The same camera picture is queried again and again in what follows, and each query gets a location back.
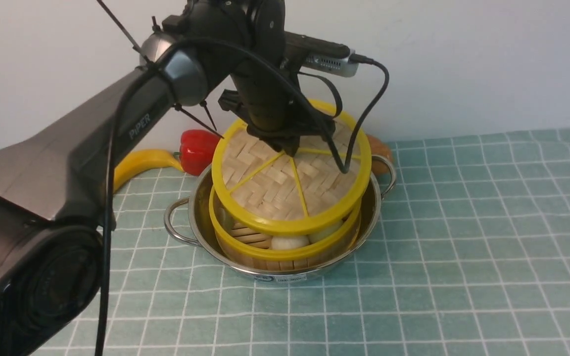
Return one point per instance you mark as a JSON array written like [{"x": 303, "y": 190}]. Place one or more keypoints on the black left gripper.
[{"x": 270, "y": 101}]

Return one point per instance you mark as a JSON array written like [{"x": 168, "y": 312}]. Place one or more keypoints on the woven bamboo steamer lid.
[{"x": 275, "y": 193}]

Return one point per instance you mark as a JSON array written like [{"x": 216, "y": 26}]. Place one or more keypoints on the yellow-rimmed bamboo steamer basket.
[{"x": 281, "y": 260}]

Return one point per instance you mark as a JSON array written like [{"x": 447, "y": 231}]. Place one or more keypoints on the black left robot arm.
[{"x": 56, "y": 188}]

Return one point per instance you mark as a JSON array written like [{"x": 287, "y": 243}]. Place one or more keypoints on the stainless steel pot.
[{"x": 202, "y": 226}]

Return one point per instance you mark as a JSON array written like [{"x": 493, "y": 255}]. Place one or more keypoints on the red bell pepper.
[{"x": 196, "y": 151}]

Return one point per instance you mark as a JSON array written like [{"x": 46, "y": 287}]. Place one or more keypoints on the white bun near rim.
[{"x": 289, "y": 242}]

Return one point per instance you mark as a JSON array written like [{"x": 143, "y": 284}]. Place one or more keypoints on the yellow banana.
[{"x": 137, "y": 162}]

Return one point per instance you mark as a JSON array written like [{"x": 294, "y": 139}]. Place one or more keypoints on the green checkered tablecloth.
[{"x": 470, "y": 257}]

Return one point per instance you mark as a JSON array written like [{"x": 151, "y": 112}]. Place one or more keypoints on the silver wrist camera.
[{"x": 327, "y": 59}]

